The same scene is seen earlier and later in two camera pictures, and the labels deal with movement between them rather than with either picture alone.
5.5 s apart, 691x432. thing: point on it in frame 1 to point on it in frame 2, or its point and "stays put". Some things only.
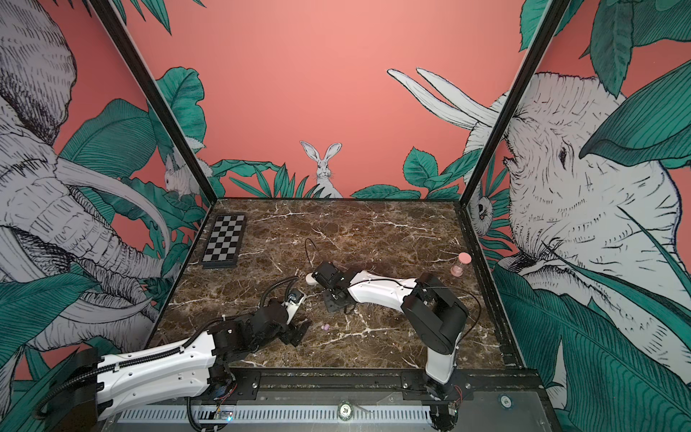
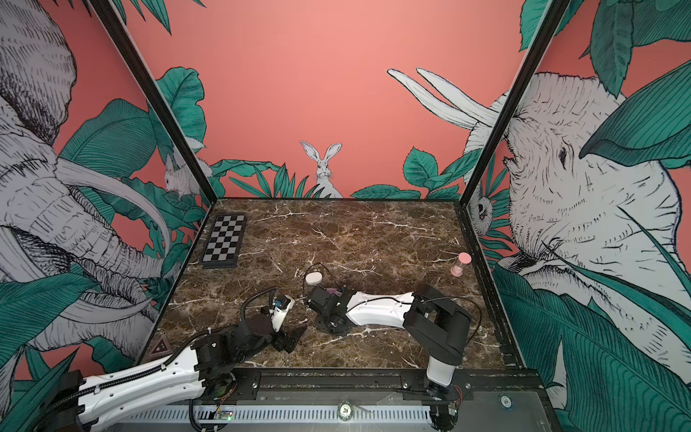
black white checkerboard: x=224 y=242 stays put
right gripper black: x=329 y=304 to x=319 y=322
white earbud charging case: x=309 y=279 stays put
